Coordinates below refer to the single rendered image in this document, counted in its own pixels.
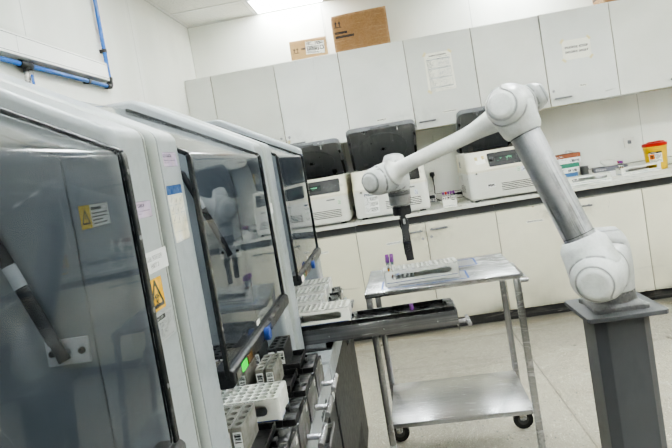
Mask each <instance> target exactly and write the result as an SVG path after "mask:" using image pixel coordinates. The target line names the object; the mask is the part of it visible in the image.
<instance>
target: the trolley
mask: <svg viewBox="0 0 672 448"><path fill-rule="evenodd" d="M456 260H457V262H458V268H459V275H460V276H459V277H453V278H444V279H437V280H431V281H424V282H417V283H410V284H404V285H398V286H393V287H386V285H385V279H384V273H383V270H377V271H371V273H370V276H369V280H368V283H367V287H366V290H365V294H364V297H365V299H366V304H367V309H374V305H373V299H372V298H375V300H376V306H377V308H381V307H382V302H381V297H385V296H392V295H400V294H407V293H414V292H422V291H429V290H436V289H444V288H451V287H458V286H466V285H473V284H480V283H488V282H495V281H499V285H500V291H501V298H502V304H503V311H504V317H505V324H506V330H507V337H508V343H509V350H510V356H511V363H512V369H513V370H511V371H503V372H494V373H486V374H477V375H468V376H460V377H451V378H443V379H434V380H425V381H417V382H408V383H400V384H395V381H394V375H393V369H392V363H391V356H390V350H389V344H388V338H387V334H385V335H381V337H382V343H383V349H384V355H385V361H386V367H387V373H388V379H389V385H390V391H391V397H392V414H391V408H390V402H389V396H388V390H387V384H386V378H385V371H384V365H383V359H382V353H381V347H380V341H379V335H378V336H372V340H373V346H374V352H375V359H376V365H377V371H378V377H379V383H380V389H381V395H382V401H383V407H384V413H385V419H386V425H387V431H388V437H389V443H390V448H397V444H396V441H400V442H402V441H405V440H406V439H407V438H408V437H409V434H410V429H409V427H417V426H426V425H436V424H445V423H454V422H464V421H473V420H483V419H492V418H501V417H511V416H513V421H514V423H515V425H516V426H517V427H519V428H521V429H526V428H529V427H530V426H531V425H532V424H533V415H534V421H535V428H536V434H537V441H538V447H539V448H546V444H545V437H544V431H543V424H542V418H541V411H540V404H539V398H538V391H537V385H536V378H535V371H534V365H533V358H532V352H531V345H530V338H529V332H528V325H527V319H526V312H525V305H524V299H523V292H522V286H521V283H522V282H528V281H529V278H528V277H527V276H526V275H525V274H524V273H523V272H522V271H521V270H520V269H519V268H518V267H517V266H516V265H515V264H514V263H513V262H511V263H510V262H509V261H508V260H507V259H506V258H505V257H504V256H503V255H502V254H501V253H496V254H489V255H482V256H475V257H468V258H461V259H456ZM521 276H522V277H523V278H521ZM510 279H513V283H514V290H515V296H516V303H517V309H518V316H519V322H520V329H521V336H522V342H523V349H524V355H525V362H526V368H527V375H528V382H529V388H530V395H531V401H532V403H531V401H530V399H529V397H528V395H527V393H526V391H525V389H524V387H523V386H522V384H521V381H520V375H519V368H518V361H517V355H516V348H515V342H514V335H513V329H512V322H511V316H510V309H509V303H508V296H507V289H506V283H505V280H510ZM532 414H533V415H532Z"/></svg>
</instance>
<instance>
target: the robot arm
mask: <svg viewBox="0 0 672 448"><path fill-rule="evenodd" d="M548 99H549V96H548V94H547V93H546V91H545V89H544V87H543V85H542V84H540V83H529V84H526V85H520V84H516V83H507V84H502V85H500V86H498V87H496V88H495V89H493V90H492V91H491V92H490V94H489V95H488V97H487V99H486V102H485V112H484V113H483V114H482V115H480V116H479V117H478V118H477V119H475V120H474V121H473V122H472V123H470V124H469V125H467V126H466V127H464V128H462V129H461V130H459V131H457V132H455V133H453V134H451V135H449V136H447V137H445V138H443V139H441V140H439V141H437V142H435V143H433V144H431V145H429V146H427V147H425V148H423V149H421V150H419V151H417V152H415V153H413V154H411V155H409V156H407V157H405V158H404V156H403V155H402V154H400V153H392V154H388V155H385V156H384V158H383V162H382V163H381V164H378V165H375V166H374V167H372V168H370V169H368V170H367V171H366V172H365V173H364V175H363V177H362V185H363V187H364V189H365V191H366V192H368V193H369V194H372V195H383V194H387V193H388V197H389V203H390V206H393V207H392V210H393V215H394V216H399V218H400V220H399V225H400V228H401V230H402V236H403V237H402V239H403V246H404V252H405V255H406V259H407V261H409V260H414V255H413V249H412V242H411V239H410V234H409V220H408V218H406V215H408V214H411V213H412V211H411V205H410V204H409V203H411V194H410V176H409V172H411V171H412V170H414V169H416V168H418V167H420V166H422V165H424V164H426V163H428V162H431V161H433V160H435V159H437V158H439V157H442V156H444V155H446V154H448V153H450V152H453V151H455V150H457V149H459V148H461V147H463V146H465V145H468V144H470V143H472V142H474V141H476V140H478V139H481V138H483V137H486V136H488V135H491V134H494V133H496V132H499V133H500V134H501V135H502V137H503V138H504V139H505V140H507V141H508V142H510V141H511V143H512V144H513V146H514V148H515V150H516V152H517V154H518V156H519V158H520V160H521V162H522V164H523V165H524V167H525V169H526V171H527V173H528V175H529V177H530V179H531V181H532V183H533V185H534V187H535V188H536V190H537V192H538V194H539V196H540V198H541V200H542V202H543V204H544V206H545V208H546V209H547V211H548V213H549V215H550V217H551V219H552V221H553V223H554V225H555V227H556V229H557V230H558V232H559V234H560V236H561V238H562V240H563V242H564V244H562V247H561V251H560V255H561V258H562V260H563V263H564V265H565V268H566V271H567V274H568V277H569V280H570V284H571V287H572V289H573V290H574V291H575V293H576V294H577V295H578V296H580V297H581V298H579V299H578V301H579V303H580V304H583V305H585V306H586V307H587V308H589V309H590V310H591V311H593V313H594V314H595V315H602V314H605V313H612V312H619V311H627V310H634V309H645V308H650V303H649V302H647V301H644V300H642V299H640V298H639V297H638V296H637V292H636V288H635V274H634V265H633V258H632V252H631V248H630V244H629V241H628V239H627V238H626V236H625V235H624V234H623V232H622V231H621V230H619V229H618V228H616V227H614V226H608V227H596V228H593V226H592V224H591V222H590V221H589V219H588V217H587V215H586V213H585V211H584V209H583V207H582V206H581V204H580V202H579V200H578V198H577V196H576V194H575V192H574V190H573V189H572V187H571V185H570V183H569V181H568V179H567V177H566V175H565V174H564V172H563V170H562V168H561V166H560V164H559V162H558V160H557V159H556V157H555V155H554V153H553V151H552V149H551V147H550V145H549V143H548V142H547V140H546V138H545V136H544V134H543V132H542V130H541V128H540V126H541V118H540V116H539V113H538V112H539V111H540V110H541V109H542V108H543V107H544V106H545V105H546V104H547V102H548Z"/></svg>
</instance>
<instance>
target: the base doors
mask: <svg viewBox="0 0 672 448"><path fill-rule="evenodd" d="M578 200H579V202H580V204H581V205H588V204H592V206H587V207H583V209H584V211H585V213H586V215H587V217H588V219H589V221H590V222H591V224H592V226H593V228H596V227H608V226H614V227H616V228H618V229H619V230H621V231H622V232H623V234H624V235H625V236H626V238H627V239H628V241H629V244H630V248H631V252H632V258H633V265H634V274H635V288H636V291H637V292H644V291H651V290H655V289H656V290H657V289H664V288H671V287H672V184H670V185H663V186H657V187H650V188H644V189H638V190H632V191H626V192H619V193H613V194H606V195H600V196H594V197H587V198H581V199H578ZM495 213H496V215H495ZM496 219H497V221H496ZM537 219H543V220H544V221H540V222H533V223H526V221H529V220H537ZM425 225H426V229H425ZM444 226H447V227H448V228H444V229H438V230H431V231H430V229H431V228H440V227H444ZM497 226H498V228H497ZM419 230H421V231H423V232H420V233H413V234H410V239H411V242H412V249H413V255H414V260H409V261H407V259H406V255H405V252H404V246H403V239H402V237H403V236H402V230H401V228H400V227H395V228H388V229H381V230H375V231H368V232H362V233H356V234H349V235H343V236H337V237H330V238H324V239H318V246H319V247H320V248H321V252H324V251H328V252H329V253H328V254H321V255H320V261H321V267H322V273H323V278H325V277H331V278H332V284H333V287H337V286H340V287H341V288H342V289H343V295H344V297H347V299H350V301H351V300H352V299H354V304H353V308H352V312H353V311H360V310H367V304H366V299H365V297H364V294H365V290H366V287H367V283H368V280H369V276H370V273H371V271H377V270H383V268H385V267H386V263H385V255H386V254H388V256H389V254H393V259H394V266H398V265H404V264H411V263H417V262H424V261H431V260H437V259H444V258H450V257H455V259H461V258H468V257H475V256H482V255H489V254H496V253H501V252H502V255H503V256H504V257H505V258H506V259H507V260H508V261H509V262H510V263H511V262H513V263H514V264H515V265H516V266H517V267H518V268H519V269H520V270H521V271H522V272H523V273H524V274H525V275H526V276H527V277H528V278H529V281H528V282H522V283H521V286H522V292H523V299H524V305H525V308H528V307H536V306H543V305H550V304H557V303H564V301H566V300H572V299H579V298H581V297H580V296H578V295H577V294H576V293H575V291H574V290H573V289H572V287H571V284H570V280H569V277H568V274H567V271H566V268H565V265H564V263H563V260H562V258H561V255H560V251H561V247H562V244H564V242H563V240H562V238H561V236H560V234H559V232H558V230H557V229H556V227H555V225H554V223H553V221H552V219H551V217H550V215H549V213H548V211H547V209H546V208H545V206H544V204H542V205H535V206H529V207H522V208H516V209H509V210H503V211H496V212H490V213H484V214H477V215H471V216H465V217H458V218H452V219H445V220H439V221H433V222H426V223H421V224H414V225H409V232H415V231H419ZM426 231H427V235H426ZM498 233H499V234H498ZM356 235H357V239H356ZM431 235H432V236H433V238H430V236H431ZM422 237H424V240H422ZM427 238H428V241H427ZM499 239H500V241H499ZM357 241H358V245H357ZM396 241H401V243H399V244H393V245H386V243H390V242H396ZM428 244H429V248H428ZM500 246H501V248H500ZM358 247H359V251H358ZM429 250H430V254H429ZM359 253H360V257H359ZM430 256H431V260H430ZM360 259H361V263H360ZM361 265H362V269H361ZM362 272H363V275H362ZM363 278H364V281H363ZM505 283H506V285H507V287H506V289H507V292H508V293H507V296H508V298H509V300H508V303H509V305H510V306H509V309H510V310H514V309H517V303H516V296H515V290H514V283H513V279H510V280H505ZM364 284H365V286H364ZM436 294H437V298H436ZM444 298H451V300H453V302H454V304H455V306H456V308H457V312H458V317H464V315H465V314H468V316H472V315H479V314H486V313H493V312H500V311H503V304H502V298H501V291H500V285H499V281H495V282H488V283H480V284H473V285H466V286H458V287H451V288H444V289H436V292H435V290H429V291H422V292H414V293H407V294H400V295H392V296H385V297H381V302H382V307H388V306H395V305H402V304H409V303H416V302H423V301H430V300H437V299H444Z"/></svg>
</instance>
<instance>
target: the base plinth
mask: <svg viewBox="0 0 672 448"><path fill-rule="evenodd" d="M638 293H640V294H642V295H644V296H646V297H648V298H650V299H652V300H655V299H663V298H670V297H672V287H671V288H664V289H657V290H656V289H655V290H651V291H644V292H638ZM569 311H572V310H570V309H569V308H568V307H567V306H565V304H564V303H557V304H550V305H543V306H536V307H528V308H525V312H526V317H533V316H540V315H547V314H554V313H561V312H569ZM510 316H511V319H518V318H519V316H518V309H514V310H510ZM469 318H470V320H471V322H472V325H475V324H482V323H489V322H497V321H504V320H505V317H504V311H500V312H493V313H486V314H479V315H472V316H469ZM453 327H458V325H450V326H443V327H436V328H429V329H421V330H414V331H407V332H400V333H392V334H387V337H388V336H396V335H403V334H410V333H417V332H424V331H432V330H439V329H446V328H453Z"/></svg>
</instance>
